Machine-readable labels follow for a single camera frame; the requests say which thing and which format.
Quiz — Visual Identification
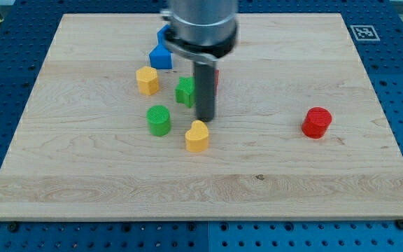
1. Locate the wooden board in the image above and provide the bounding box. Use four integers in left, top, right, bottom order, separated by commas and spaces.
0, 13, 403, 222

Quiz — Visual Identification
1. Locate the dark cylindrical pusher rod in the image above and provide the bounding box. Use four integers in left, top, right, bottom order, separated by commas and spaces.
194, 62, 215, 122

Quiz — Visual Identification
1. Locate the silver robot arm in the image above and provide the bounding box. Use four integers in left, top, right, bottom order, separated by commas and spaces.
161, 0, 239, 122

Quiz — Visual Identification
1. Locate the red cylinder block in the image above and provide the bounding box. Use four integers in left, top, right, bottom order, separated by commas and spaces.
302, 107, 332, 139

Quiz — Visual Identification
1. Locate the white fiducial marker tag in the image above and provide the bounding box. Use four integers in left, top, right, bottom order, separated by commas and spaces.
351, 24, 380, 41

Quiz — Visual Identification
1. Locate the black bolt right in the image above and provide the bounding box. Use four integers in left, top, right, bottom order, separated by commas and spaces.
395, 219, 403, 230

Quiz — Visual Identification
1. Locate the blue block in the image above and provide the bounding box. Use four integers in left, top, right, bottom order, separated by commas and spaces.
149, 24, 173, 69

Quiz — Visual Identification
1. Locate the yellow hexagon block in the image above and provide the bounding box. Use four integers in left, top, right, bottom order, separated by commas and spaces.
136, 66, 160, 95

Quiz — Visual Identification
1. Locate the green star block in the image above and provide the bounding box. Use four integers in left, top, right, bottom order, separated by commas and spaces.
175, 77, 195, 108

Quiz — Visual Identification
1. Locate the black bolt left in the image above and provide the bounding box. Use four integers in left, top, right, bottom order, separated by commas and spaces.
7, 222, 19, 232

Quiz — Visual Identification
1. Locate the yellow heart block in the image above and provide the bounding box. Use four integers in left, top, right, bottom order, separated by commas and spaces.
185, 120, 209, 153

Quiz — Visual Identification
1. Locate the green cylinder block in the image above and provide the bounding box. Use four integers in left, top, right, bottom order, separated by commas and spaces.
146, 105, 171, 137

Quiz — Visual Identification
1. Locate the black bolt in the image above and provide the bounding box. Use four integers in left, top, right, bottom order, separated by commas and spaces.
7, 222, 19, 232
395, 219, 403, 230

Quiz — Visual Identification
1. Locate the red star block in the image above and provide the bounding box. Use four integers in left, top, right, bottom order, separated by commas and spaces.
215, 69, 220, 95

